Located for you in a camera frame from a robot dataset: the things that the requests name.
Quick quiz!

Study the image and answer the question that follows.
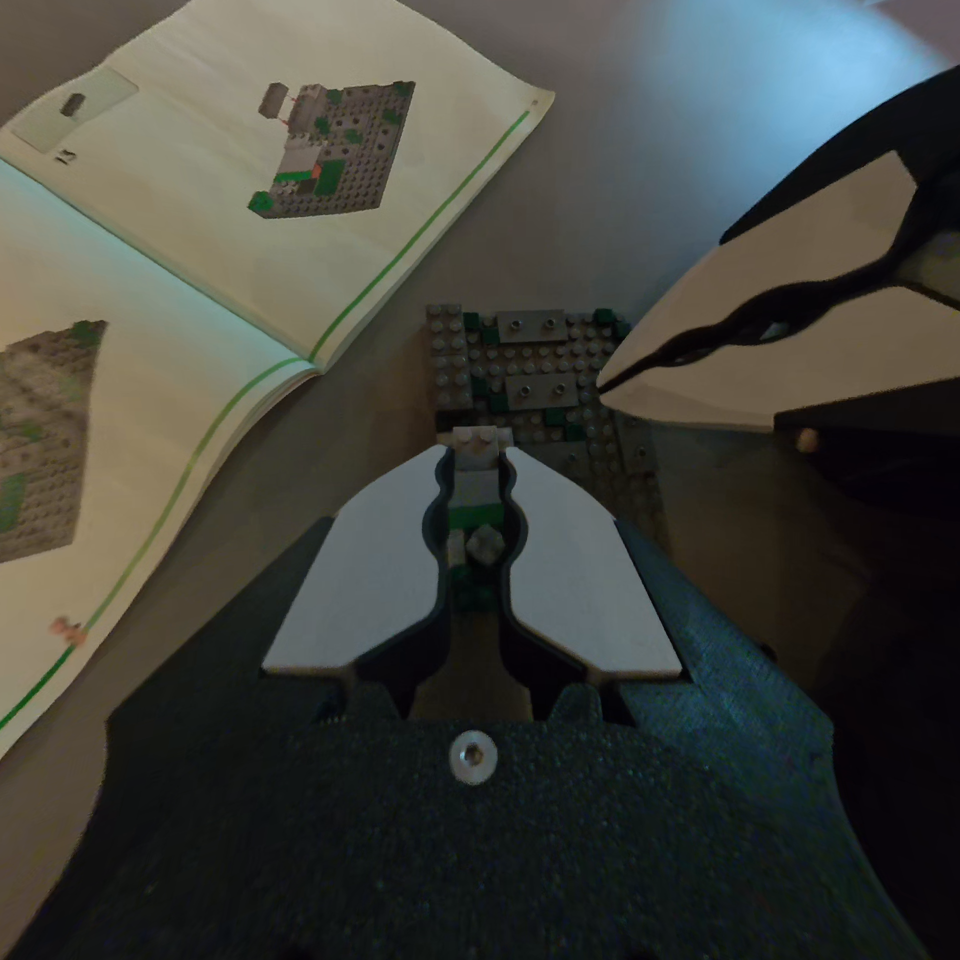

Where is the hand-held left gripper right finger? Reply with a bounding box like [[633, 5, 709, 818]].
[[499, 447, 685, 682]]

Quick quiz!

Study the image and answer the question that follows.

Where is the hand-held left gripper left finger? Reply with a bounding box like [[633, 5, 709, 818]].
[[262, 445, 457, 674]]

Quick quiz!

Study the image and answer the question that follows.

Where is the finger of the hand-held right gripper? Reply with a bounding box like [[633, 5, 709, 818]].
[[598, 287, 960, 434], [596, 150, 921, 385]]

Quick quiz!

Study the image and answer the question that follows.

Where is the grey toy brick build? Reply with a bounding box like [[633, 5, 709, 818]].
[[426, 302, 672, 612]]

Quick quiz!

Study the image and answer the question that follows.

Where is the grey desk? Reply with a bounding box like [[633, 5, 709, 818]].
[[0, 0, 960, 954]]

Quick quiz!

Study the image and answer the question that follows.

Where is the open instruction booklet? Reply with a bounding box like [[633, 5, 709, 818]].
[[0, 0, 558, 760]]

